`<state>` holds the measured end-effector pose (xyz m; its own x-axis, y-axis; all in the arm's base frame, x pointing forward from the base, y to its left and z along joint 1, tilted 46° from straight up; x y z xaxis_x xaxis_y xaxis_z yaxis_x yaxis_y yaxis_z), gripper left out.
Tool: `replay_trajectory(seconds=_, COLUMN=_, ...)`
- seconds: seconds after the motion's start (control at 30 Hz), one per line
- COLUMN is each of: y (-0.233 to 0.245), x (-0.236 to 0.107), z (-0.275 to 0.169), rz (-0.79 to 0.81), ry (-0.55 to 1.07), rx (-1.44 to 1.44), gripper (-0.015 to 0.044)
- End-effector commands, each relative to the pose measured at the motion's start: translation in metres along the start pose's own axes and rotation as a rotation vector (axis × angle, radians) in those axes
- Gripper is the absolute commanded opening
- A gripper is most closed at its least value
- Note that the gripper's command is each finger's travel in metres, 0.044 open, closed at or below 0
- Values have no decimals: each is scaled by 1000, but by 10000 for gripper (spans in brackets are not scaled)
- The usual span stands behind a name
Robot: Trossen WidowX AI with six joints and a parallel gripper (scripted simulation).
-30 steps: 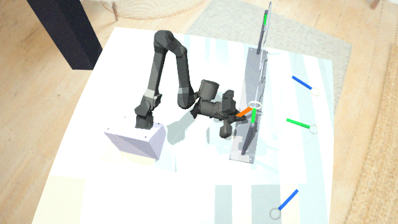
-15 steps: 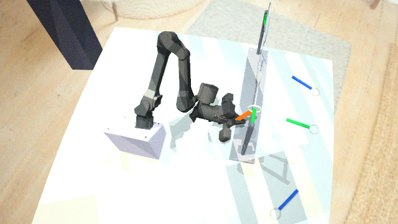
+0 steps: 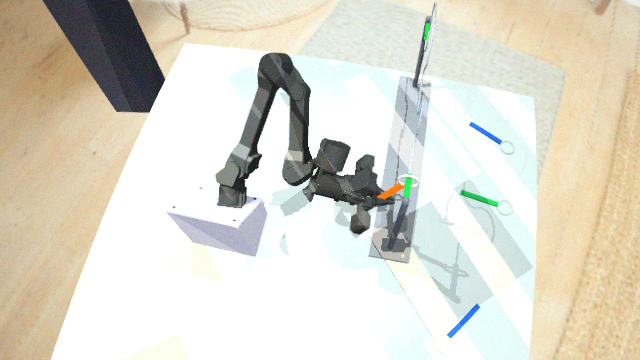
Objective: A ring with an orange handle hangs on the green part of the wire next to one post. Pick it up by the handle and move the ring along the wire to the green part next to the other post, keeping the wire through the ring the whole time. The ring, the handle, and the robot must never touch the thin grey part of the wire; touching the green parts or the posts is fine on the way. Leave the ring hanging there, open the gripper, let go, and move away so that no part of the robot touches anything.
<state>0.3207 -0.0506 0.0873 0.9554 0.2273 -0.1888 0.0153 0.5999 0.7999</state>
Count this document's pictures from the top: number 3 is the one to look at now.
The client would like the white loop with blue handle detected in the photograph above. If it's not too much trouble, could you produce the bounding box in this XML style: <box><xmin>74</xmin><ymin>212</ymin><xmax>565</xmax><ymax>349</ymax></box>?
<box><xmin>432</xmin><ymin>303</ymin><xmax>481</xmax><ymax>353</ymax></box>
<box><xmin>469</xmin><ymin>122</ymin><xmax>515</xmax><ymax>154</ymax></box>

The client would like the orange handle with grey tip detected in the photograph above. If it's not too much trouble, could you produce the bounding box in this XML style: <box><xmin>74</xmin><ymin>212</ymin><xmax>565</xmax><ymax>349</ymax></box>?
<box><xmin>378</xmin><ymin>174</ymin><xmax>420</xmax><ymax>199</ymax></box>

